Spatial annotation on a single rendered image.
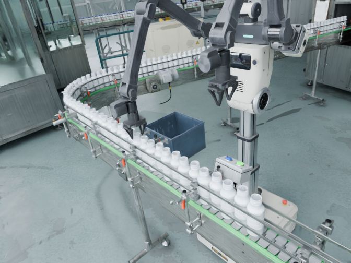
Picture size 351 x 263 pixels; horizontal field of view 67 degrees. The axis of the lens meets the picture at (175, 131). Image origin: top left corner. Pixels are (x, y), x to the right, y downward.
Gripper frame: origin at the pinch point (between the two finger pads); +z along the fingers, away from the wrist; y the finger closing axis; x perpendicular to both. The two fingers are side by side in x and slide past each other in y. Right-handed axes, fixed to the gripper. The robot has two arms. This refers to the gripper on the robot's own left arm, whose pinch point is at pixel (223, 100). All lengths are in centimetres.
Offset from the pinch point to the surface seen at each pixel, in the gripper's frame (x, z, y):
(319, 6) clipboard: 127, 14, 375
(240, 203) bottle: -21.3, 27.5, -17.7
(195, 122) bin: 64, 48, 43
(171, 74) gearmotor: 146, 39, 92
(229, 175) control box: -5.1, 32.1, -4.0
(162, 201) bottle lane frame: 25, 54, -21
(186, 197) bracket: -2.1, 30.6, -26.5
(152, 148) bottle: 31.4, 26.4, -17.0
